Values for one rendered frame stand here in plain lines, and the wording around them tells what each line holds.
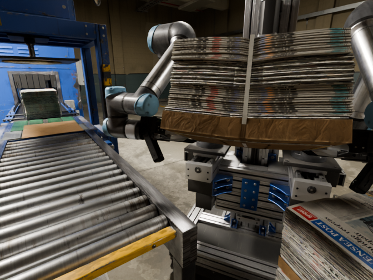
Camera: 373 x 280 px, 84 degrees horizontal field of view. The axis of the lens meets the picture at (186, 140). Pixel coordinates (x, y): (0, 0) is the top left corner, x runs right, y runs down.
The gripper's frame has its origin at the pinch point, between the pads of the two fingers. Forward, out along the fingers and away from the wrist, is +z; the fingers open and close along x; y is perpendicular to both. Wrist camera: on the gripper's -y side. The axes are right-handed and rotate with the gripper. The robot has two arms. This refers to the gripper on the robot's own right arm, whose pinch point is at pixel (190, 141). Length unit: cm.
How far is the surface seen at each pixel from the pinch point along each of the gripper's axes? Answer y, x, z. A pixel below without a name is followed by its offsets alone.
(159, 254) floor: -77, 71, -36
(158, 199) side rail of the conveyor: -20.6, -3.9, -7.5
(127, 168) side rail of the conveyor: -14.4, 11.9, -31.7
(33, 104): 22, 68, -182
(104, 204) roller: -24.0, -10.1, -23.5
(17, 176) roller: -23, -8, -70
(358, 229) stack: -17, -3, 47
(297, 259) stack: -30.1, 1.6, 35.4
